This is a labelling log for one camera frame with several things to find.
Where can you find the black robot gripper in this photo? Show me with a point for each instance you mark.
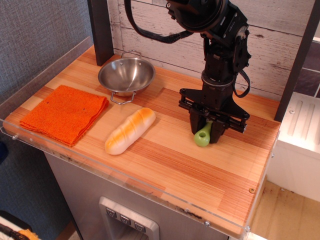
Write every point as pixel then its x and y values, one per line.
pixel 213 103

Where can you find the green handled grey spatula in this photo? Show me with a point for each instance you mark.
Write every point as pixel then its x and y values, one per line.
pixel 203 136

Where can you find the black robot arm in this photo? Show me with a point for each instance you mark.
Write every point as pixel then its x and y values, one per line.
pixel 224 30

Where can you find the toy bread loaf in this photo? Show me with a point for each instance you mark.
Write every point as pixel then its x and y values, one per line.
pixel 129 131

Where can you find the white toy sink unit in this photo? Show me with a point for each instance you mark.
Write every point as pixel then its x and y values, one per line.
pixel 295 160

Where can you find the silver dispenser panel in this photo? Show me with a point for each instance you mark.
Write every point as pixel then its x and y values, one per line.
pixel 125 221

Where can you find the grey toy fridge cabinet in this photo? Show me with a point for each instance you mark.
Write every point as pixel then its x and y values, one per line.
pixel 83 190

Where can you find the orange folded cloth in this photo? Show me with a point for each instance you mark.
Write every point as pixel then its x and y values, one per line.
pixel 65 115

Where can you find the clear acrylic edge guard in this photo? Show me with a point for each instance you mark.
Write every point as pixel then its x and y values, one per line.
pixel 219 184

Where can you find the orange object bottom left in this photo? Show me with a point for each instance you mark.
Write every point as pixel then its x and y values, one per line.
pixel 29 234

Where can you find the steel pan with handles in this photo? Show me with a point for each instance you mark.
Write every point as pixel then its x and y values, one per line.
pixel 126 77

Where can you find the dark right shelf post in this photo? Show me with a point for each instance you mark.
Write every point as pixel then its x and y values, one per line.
pixel 302 52

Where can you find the dark shelf post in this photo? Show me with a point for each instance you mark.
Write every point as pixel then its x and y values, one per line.
pixel 101 30
pixel 302 52

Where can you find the dark left shelf post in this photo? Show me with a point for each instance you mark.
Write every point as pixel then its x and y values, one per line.
pixel 101 30

